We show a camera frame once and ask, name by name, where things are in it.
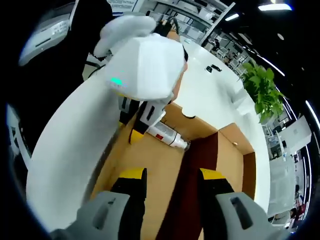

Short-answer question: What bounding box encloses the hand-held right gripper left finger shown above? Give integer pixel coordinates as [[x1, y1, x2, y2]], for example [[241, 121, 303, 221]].
[[49, 167, 149, 240]]

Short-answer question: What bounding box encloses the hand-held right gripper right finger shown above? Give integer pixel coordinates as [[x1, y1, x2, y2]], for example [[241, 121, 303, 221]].
[[198, 167, 277, 240]]

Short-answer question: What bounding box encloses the white tube red label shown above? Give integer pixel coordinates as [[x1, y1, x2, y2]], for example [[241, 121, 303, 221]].
[[146, 122, 191, 151]]

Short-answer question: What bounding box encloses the brown cardboard shoe box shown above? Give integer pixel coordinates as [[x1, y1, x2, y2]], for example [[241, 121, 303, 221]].
[[88, 101, 258, 240]]

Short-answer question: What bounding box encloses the small black device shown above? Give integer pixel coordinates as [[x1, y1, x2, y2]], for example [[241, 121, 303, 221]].
[[205, 64, 223, 74]]

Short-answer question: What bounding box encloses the grey storage shelf unit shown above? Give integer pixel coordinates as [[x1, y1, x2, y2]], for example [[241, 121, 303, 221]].
[[149, 0, 237, 48]]

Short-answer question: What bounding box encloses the white frosted partition panel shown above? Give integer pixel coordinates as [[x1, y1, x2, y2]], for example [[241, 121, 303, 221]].
[[279, 117, 313, 148]]

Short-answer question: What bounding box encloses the white printer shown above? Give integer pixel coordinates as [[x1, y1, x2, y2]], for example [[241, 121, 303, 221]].
[[18, 12, 73, 66]]

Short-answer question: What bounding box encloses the green potted plant white pot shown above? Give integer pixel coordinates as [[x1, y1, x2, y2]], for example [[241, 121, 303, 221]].
[[231, 58, 287, 124]]

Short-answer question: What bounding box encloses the black cable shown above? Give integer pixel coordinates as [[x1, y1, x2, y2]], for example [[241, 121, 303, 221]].
[[84, 48, 111, 75]]

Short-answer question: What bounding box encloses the blue white wall poster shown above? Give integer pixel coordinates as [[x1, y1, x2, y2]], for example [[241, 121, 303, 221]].
[[109, 0, 141, 13]]

